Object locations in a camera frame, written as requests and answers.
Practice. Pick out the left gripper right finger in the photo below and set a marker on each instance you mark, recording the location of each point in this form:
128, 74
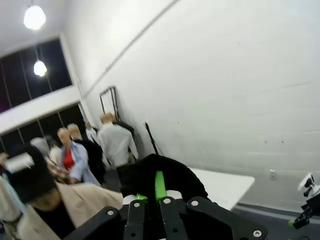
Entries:
172, 220

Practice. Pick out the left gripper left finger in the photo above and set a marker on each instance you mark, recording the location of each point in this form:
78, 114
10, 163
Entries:
135, 220

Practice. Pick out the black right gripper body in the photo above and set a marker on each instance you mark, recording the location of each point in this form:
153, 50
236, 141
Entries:
311, 207

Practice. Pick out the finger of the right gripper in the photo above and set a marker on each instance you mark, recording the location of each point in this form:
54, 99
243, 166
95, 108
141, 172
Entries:
298, 223

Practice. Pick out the black garment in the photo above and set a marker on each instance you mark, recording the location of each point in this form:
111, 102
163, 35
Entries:
170, 165

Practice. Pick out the white rectangular table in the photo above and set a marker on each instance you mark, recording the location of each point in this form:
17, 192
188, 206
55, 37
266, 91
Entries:
225, 187

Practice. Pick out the person in beige blazer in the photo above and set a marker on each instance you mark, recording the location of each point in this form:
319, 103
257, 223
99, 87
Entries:
75, 200

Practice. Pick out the mannequin in white shirt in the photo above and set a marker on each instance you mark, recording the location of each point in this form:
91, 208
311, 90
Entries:
116, 145

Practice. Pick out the black tripod stand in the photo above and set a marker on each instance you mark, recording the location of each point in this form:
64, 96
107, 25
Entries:
153, 140

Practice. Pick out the mannequin red top blue shirt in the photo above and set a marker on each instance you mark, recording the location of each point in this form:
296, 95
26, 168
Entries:
75, 160

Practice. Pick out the mannequin in plaid hooded shirt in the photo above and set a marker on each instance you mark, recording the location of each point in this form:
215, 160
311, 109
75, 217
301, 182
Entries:
58, 167

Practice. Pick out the round ceiling lamp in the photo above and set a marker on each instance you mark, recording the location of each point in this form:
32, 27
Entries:
40, 68
34, 17

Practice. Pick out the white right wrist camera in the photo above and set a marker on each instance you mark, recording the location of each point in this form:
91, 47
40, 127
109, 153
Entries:
308, 185

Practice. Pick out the black metal frame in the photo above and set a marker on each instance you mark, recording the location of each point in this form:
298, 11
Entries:
113, 100

